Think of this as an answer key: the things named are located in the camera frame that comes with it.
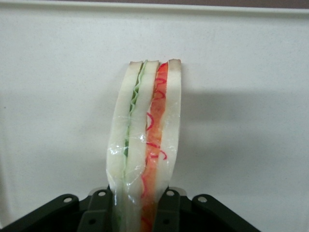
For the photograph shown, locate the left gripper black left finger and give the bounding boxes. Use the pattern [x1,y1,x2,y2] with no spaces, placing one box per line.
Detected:
[0,189,117,232]

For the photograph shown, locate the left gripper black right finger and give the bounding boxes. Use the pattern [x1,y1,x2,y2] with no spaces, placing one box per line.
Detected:
[154,189,262,232]

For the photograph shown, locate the plastic-wrapped toy sandwich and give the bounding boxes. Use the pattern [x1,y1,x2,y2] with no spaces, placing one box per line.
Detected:
[105,58,183,232]

